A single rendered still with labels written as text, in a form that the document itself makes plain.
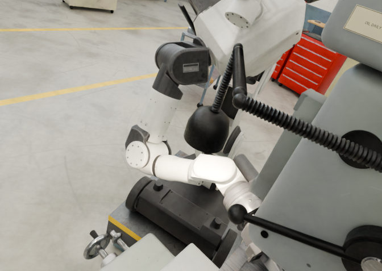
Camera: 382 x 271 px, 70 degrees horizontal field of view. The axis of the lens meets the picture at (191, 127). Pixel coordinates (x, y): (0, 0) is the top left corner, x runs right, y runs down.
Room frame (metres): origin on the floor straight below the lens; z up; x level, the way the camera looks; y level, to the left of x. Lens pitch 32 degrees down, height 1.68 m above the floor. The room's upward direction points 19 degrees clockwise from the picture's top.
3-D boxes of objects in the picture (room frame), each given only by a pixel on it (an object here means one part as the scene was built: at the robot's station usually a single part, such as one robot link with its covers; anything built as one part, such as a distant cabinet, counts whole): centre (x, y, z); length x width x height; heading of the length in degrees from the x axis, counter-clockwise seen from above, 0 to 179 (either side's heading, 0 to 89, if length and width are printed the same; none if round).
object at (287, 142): (0.40, -0.16, 1.45); 0.04 x 0.04 x 0.21; 59
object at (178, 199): (1.20, -0.18, 0.59); 0.64 x 0.52 x 0.33; 162
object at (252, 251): (0.42, -0.21, 1.23); 0.13 x 0.12 x 0.10; 124
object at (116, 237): (0.73, 0.13, 0.51); 0.22 x 0.06 x 0.06; 59
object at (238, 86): (0.30, -0.03, 1.58); 0.17 x 0.01 x 0.01; 2
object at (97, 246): (0.60, 0.17, 0.63); 0.16 x 0.12 x 0.12; 59
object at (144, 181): (1.05, 0.15, 0.50); 0.20 x 0.05 x 0.20; 162
